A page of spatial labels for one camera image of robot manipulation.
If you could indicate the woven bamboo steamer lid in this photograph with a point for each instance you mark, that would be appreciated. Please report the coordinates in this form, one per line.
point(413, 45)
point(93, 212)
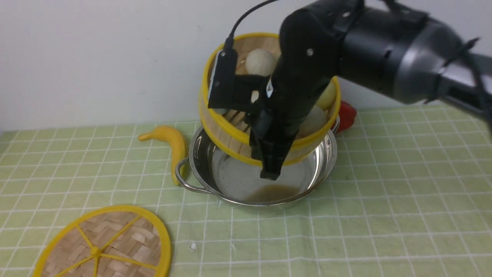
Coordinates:
point(114, 241)

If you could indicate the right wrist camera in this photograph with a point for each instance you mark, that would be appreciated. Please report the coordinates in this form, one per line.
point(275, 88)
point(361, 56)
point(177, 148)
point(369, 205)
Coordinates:
point(221, 85)

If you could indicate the green checkered tablecloth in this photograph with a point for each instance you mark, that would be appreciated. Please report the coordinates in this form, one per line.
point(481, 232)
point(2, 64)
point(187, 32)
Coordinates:
point(410, 195)

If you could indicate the stainless steel pot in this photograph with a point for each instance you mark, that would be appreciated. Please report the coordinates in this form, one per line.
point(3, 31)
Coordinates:
point(209, 170)

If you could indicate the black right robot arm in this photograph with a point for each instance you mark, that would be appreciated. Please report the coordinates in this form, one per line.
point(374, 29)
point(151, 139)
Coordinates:
point(401, 53)

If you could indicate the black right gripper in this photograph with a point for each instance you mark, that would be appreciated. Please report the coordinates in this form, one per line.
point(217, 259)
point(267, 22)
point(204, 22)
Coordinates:
point(311, 41)

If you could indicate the white round bun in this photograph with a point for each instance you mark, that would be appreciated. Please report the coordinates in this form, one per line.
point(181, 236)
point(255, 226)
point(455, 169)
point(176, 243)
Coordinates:
point(260, 62)

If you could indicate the bamboo steamer basket yellow rim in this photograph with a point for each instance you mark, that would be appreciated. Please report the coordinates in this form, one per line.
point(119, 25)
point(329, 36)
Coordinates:
point(232, 139)

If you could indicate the yellow banana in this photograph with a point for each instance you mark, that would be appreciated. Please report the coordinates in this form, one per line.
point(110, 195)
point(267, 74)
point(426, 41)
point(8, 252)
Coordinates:
point(176, 141)

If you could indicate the red bell pepper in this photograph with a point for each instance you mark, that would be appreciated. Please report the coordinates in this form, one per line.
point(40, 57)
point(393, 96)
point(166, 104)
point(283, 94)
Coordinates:
point(347, 114)

